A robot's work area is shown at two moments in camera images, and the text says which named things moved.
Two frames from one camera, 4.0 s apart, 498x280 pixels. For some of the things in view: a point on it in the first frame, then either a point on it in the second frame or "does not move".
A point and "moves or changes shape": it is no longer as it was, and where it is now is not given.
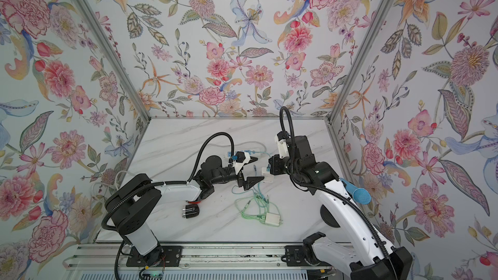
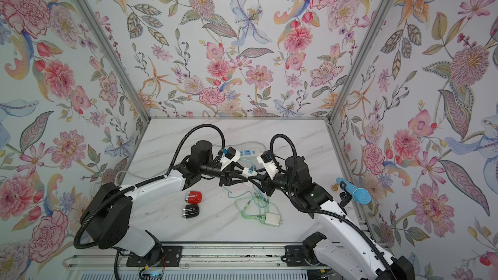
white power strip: [254, 152] moves or changes shape
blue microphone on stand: [360, 196] does not move
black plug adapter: [190, 210] does not move
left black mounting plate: [164, 256] does not move
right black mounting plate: [294, 256] does not move
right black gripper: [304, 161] → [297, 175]
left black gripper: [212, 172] → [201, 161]
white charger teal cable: [259, 194] → [246, 172]
